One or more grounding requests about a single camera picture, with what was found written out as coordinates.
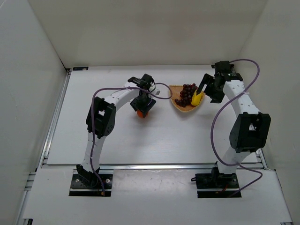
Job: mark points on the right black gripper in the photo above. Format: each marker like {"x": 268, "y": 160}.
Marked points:
{"x": 213, "y": 88}

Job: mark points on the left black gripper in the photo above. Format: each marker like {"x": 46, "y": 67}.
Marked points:
{"x": 143, "y": 104}

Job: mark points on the orange fake fruit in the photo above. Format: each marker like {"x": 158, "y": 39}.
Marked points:
{"x": 141, "y": 114}

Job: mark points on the yellow fake lemon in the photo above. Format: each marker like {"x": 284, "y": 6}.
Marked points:
{"x": 196, "y": 98}

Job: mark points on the dark red fake grapes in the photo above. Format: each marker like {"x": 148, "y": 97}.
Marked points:
{"x": 186, "y": 95}

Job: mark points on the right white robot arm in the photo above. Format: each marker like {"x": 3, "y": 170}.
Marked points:
{"x": 249, "y": 132}

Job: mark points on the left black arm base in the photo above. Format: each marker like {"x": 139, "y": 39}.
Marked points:
{"x": 80, "y": 186}

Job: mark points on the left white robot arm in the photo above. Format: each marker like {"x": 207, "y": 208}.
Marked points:
{"x": 101, "y": 121}

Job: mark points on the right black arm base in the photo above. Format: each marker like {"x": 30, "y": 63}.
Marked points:
{"x": 216, "y": 185}

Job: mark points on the woven orange fruit basket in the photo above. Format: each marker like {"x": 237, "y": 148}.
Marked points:
{"x": 175, "y": 93}

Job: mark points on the left black corner bracket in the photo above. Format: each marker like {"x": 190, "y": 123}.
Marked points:
{"x": 80, "y": 68}

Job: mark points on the front aluminium frame rail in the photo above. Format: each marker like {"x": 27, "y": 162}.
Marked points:
{"x": 155, "y": 166}

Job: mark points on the aluminium frame rail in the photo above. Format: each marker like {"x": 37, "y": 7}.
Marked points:
{"x": 155, "y": 166}
{"x": 43, "y": 151}
{"x": 260, "y": 155}

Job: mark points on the right aluminium frame rail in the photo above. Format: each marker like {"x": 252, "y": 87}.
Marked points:
{"x": 260, "y": 155}

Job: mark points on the left aluminium frame rail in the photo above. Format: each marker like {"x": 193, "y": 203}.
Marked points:
{"x": 43, "y": 151}

